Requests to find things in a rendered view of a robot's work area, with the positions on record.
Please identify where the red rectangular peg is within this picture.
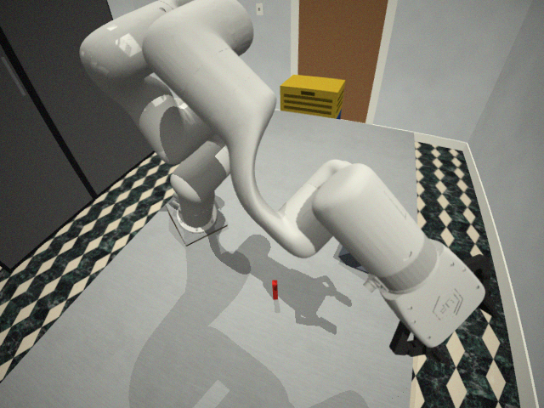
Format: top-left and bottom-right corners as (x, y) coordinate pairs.
(272, 280), (278, 300)

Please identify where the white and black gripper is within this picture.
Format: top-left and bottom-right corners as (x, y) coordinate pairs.
(378, 239), (500, 367)

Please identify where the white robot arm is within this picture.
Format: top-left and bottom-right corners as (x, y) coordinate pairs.
(79, 0), (437, 293)

